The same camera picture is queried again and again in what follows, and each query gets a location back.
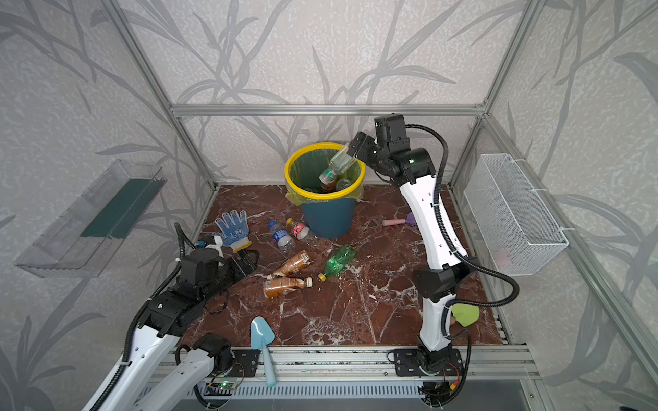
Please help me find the clear square bottle green-white cap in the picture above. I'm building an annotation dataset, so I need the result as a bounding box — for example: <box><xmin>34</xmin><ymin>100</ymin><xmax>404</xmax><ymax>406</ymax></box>
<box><xmin>319</xmin><ymin>145</ymin><xmax>356</xmax><ymax>183</ymax></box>

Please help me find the blue label water bottle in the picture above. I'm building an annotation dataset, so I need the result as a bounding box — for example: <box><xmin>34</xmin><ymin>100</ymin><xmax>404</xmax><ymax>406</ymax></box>
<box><xmin>335</xmin><ymin>178</ymin><xmax>353</xmax><ymax>192</ymax></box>

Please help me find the brown coffee bottle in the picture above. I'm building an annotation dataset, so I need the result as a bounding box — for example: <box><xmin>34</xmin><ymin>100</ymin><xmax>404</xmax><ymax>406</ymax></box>
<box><xmin>272</xmin><ymin>250</ymin><xmax>312</xmax><ymax>277</ymax></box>
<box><xmin>263</xmin><ymin>277</ymin><xmax>313</xmax><ymax>299</ymax></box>
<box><xmin>320</xmin><ymin>180</ymin><xmax>337</xmax><ymax>194</ymax></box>

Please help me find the Pepsi bottle blue cap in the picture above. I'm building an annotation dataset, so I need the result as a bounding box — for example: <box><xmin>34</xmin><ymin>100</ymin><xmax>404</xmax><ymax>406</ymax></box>
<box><xmin>268</xmin><ymin>220</ymin><xmax>295</xmax><ymax>254</ymax></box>

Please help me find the red label bottle yellow cap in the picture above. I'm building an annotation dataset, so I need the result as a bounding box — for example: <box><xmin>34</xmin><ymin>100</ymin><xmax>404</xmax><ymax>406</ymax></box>
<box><xmin>286</xmin><ymin>217</ymin><xmax>318</xmax><ymax>244</ymax></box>

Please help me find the green Sprite bottle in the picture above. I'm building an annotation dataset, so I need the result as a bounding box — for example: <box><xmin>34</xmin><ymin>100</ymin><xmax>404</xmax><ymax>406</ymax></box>
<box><xmin>318</xmin><ymin>245</ymin><xmax>356</xmax><ymax>282</ymax></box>

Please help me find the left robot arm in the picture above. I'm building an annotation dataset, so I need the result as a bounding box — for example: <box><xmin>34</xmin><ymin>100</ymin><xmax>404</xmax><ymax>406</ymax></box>
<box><xmin>84</xmin><ymin>248</ymin><xmax>260</xmax><ymax>410</ymax></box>

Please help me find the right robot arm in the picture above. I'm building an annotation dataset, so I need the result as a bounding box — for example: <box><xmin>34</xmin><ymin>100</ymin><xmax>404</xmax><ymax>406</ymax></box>
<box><xmin>348</xmin><ymin>114</ymin><xmax>520</xmax><ymax>375</ymax></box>

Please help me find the teal bin with yellow rim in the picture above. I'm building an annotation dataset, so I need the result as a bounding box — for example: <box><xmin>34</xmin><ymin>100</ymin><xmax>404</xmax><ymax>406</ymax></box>
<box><xmin>283</xmin><ymin>142</ymin><xmax>367</xmax><ymax>241</ymax></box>

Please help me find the yellow-green bin liner bag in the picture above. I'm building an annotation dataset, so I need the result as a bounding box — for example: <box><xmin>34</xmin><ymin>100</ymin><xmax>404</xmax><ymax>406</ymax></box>
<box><xmin>284</xmin><ymin>142</ymin><xmax>366</xmax><ymax>206</ymax></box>

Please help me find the blue dotted work glove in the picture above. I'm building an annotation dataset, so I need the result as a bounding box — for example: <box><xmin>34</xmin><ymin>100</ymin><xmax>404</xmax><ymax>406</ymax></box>
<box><xmin>215</xmin><ymin>210</ymin><xmax>252</xmax><ymax>253</ymax></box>

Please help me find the purple pink toy scoop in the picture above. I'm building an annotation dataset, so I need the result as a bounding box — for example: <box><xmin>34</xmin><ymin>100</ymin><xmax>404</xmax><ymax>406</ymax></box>
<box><xmin>382</xmin><ymin>212</ymin><xmax>417</xmax><ymax>227</ymax></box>

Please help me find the light blue plastic trowel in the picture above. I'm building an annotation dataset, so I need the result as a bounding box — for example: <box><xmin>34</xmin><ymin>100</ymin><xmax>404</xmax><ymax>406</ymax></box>
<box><xmin>250</xmin><ymin>317</ymin><xmax>277</xmax><ymax>387</ymax></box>

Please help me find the small circuit board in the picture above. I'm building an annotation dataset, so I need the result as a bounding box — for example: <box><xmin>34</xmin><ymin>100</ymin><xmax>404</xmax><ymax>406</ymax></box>
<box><xmin>202</xmin><ymin>380</ymin><xmax>243</xmax><ymax>397</ymax></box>

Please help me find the light green plastic piece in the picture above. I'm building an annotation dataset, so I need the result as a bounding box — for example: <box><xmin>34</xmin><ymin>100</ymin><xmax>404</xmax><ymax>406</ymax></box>
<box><xmin>450</xmin><ymin>304</ymin><xmax>480</xmax><ymax>327</ymax></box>

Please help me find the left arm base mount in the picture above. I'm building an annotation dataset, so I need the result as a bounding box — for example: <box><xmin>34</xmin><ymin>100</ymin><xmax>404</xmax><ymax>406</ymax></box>
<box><xmin>211</xmin><ymin>349</ymin><xmax>260</xmax><ymax>378</ymax></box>

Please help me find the clear acrylic wall shelf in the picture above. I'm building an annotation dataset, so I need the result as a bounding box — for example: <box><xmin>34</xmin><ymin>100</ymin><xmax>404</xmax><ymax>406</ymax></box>
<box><xmin>15</xmin><ymin>160</ymin><xmax>166</xmax><ymax>278</ymax></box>

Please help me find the aluminium front rail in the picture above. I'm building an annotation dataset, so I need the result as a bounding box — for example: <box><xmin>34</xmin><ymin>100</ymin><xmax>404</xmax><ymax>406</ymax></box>
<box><xmin>148</xmin><ymin>345</ymin><xmax>541</xmax><ymax>384</ymax></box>

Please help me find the white wire mesh basket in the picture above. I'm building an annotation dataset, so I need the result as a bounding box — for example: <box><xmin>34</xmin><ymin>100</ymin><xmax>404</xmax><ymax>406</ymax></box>
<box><xmin>464</xmin><ymin>153</ymin><xmax>569</xmax><ymax>277</ymax></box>

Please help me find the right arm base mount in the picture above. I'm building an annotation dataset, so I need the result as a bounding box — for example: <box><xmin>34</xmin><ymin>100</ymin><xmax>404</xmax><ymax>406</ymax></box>
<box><xmin>387</xmin><ymin>345</ymin><xmax>463</xmax><ymax>378</ymax></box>

